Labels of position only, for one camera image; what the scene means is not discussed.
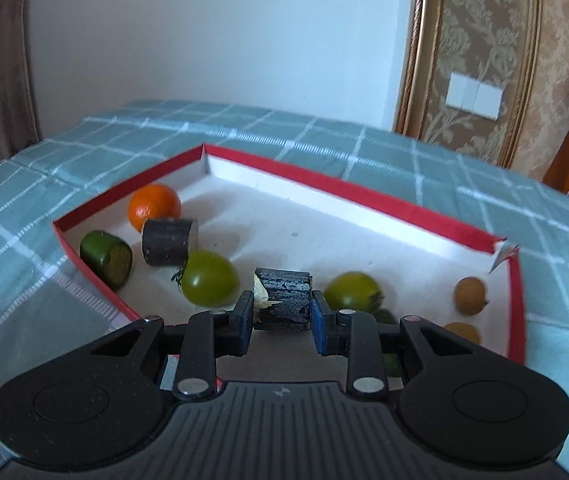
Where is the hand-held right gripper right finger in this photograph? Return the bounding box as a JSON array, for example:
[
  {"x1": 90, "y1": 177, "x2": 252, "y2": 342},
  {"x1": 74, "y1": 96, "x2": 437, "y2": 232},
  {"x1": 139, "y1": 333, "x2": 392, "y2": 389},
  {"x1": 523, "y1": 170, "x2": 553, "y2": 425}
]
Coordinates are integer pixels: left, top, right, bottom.
[{"x1": 311, "y1": 290, "x2": 510, "y2": 401}]

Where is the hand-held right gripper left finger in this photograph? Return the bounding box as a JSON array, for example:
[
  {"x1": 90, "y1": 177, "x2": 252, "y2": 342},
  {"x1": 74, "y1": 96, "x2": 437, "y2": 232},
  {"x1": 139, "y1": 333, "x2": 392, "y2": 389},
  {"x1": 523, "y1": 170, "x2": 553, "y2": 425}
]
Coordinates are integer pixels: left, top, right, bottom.
[{"x1": 72, "y1": 292, "x2": 255, "y2": 401}]

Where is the green tomato with stalk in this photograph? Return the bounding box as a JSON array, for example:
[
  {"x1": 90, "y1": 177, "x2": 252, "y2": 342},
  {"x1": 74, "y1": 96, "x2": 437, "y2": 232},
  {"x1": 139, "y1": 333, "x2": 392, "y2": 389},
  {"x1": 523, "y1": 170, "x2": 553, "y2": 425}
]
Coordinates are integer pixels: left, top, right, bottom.
[{"x1": 172, "y1": 250, "x2": 240, "y2": 309}]

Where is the green avocado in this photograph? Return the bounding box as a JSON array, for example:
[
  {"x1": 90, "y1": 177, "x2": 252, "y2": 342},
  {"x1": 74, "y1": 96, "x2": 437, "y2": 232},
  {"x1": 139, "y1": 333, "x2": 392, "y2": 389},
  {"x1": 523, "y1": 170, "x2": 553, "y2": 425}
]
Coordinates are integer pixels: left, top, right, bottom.
[{"x1": 371, "y1": 308, "x2": 402, "y2": 378}]

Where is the dark sugarcane piece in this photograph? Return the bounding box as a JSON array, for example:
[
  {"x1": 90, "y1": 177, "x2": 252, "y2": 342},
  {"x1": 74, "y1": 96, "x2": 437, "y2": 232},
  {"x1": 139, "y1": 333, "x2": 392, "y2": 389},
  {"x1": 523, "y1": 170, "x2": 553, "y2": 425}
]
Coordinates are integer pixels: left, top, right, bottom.
[{"x1": 141, "y1": 218, "x2": 200, "y2": 268}]

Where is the red cardboard box tray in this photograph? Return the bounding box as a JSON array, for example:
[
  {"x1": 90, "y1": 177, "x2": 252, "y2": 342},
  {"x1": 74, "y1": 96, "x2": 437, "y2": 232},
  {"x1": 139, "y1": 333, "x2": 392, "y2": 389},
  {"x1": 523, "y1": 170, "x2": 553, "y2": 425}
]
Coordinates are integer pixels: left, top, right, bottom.
[{"x1": 53, "y1": 143, "x2": 528, "y2": 395}]

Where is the brown longan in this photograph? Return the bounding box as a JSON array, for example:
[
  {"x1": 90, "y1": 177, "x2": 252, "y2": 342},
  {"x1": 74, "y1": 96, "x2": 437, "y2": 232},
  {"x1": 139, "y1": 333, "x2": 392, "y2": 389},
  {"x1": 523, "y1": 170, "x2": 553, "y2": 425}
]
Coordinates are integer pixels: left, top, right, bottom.
[
  {"x1": 443, "y1": 322, "x2": 481, "y2": 346},
  {"x1": 453, "y1": 276, "x2": 490, "y2": 316}
]

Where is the green cucumber piece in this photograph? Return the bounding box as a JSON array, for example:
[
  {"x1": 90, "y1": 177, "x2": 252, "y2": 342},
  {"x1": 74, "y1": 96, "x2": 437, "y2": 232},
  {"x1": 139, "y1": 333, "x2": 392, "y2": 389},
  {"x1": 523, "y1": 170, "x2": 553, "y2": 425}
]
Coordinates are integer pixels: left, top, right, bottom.
[{"x1": 79, "y1": 230, "x2": 134, "y2": 291}]

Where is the orange mandarin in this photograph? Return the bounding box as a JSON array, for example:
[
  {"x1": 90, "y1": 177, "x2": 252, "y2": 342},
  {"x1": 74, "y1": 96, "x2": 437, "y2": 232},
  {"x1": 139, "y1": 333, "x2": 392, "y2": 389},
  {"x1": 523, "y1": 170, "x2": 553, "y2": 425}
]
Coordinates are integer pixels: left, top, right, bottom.
[{"x1": 127, "y1": 184, "x2": 183, "y2": 233}]

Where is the green checked bedsheet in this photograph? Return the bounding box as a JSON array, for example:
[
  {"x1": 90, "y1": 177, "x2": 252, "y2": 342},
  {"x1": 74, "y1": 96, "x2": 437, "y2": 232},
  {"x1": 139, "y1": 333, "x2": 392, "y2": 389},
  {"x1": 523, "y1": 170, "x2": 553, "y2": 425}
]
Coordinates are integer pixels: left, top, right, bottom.
[{"x1": 0, "y1": 99, "x2": 569, "y2": 480}]

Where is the gold framed wallpaper panel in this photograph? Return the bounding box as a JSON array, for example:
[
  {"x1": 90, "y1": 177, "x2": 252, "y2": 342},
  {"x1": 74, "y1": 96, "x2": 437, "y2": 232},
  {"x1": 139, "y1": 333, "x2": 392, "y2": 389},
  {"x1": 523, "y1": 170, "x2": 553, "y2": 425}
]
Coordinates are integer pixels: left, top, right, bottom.
[{"x1": 393, "y1": 0, "x2": 545, "y2": 166}]

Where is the white wall switch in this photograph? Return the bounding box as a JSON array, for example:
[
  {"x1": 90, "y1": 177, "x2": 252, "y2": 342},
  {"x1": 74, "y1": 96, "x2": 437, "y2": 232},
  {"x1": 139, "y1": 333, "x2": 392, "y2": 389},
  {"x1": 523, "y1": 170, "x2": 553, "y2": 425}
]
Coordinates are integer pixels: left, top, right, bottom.
[{"x1": 445, "y1": 72, "x2": 505, "y2": 121}]

